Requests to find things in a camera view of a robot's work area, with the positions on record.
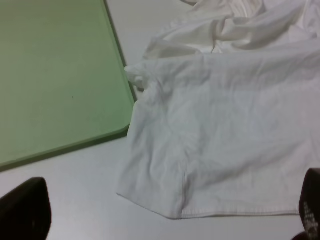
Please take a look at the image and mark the green plastic tray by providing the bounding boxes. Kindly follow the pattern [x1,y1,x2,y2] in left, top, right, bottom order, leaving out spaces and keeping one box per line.
[0,0,134,171]

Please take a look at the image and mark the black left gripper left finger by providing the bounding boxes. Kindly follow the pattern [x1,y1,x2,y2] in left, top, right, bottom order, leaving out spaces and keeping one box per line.
[0,177,52,240]

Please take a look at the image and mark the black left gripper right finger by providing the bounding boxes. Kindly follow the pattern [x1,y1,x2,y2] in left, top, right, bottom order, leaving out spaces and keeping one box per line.
[293,168,320,240]

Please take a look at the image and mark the white short sleeve shirt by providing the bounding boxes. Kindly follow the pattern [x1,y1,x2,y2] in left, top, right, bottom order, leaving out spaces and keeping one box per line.
[116,0,320,219]

